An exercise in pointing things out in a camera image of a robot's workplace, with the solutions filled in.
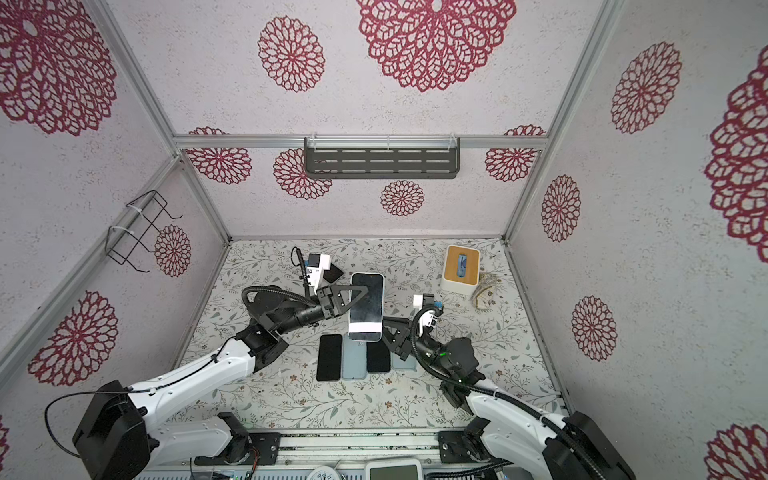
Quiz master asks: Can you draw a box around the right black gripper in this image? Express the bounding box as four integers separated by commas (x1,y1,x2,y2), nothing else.
379,317,455,382

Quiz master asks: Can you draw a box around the white round timer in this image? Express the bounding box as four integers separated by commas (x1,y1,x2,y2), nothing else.
306,465,343,480

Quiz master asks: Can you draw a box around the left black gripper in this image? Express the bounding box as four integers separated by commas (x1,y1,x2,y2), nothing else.
276,285,368,337

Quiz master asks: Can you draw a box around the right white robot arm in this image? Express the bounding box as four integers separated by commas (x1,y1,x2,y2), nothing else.
383,317,636,479

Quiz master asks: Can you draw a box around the right black corrugated cable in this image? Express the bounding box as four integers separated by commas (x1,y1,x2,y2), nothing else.
409,305,607,480

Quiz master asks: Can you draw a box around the blue phone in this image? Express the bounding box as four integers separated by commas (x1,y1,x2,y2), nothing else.
366,341,391,374

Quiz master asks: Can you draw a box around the grey wall shelf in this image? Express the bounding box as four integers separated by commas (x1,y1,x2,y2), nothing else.
304,137,461,180

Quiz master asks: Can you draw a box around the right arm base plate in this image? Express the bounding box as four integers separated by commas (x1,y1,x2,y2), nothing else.
437,430,488,464

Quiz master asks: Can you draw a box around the black wire wall rack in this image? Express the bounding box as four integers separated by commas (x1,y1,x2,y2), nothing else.
104,189,182,274

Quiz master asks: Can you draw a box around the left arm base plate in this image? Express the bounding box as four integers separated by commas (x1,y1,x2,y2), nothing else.
193,432,282,467

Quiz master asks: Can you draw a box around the black phone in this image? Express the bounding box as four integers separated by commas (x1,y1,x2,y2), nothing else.
348,272,385,342
323,264,344,284

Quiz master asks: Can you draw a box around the white wooden-top tissue box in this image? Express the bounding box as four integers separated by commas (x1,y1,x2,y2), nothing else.
440,245,480,296

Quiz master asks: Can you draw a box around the white display device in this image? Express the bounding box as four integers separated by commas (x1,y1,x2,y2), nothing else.
364,458,424,480

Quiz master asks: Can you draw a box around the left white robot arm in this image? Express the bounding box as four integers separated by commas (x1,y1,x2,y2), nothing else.
73,285,369,479

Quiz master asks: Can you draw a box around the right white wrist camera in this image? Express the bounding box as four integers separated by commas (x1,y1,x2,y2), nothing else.
412,293,443,337

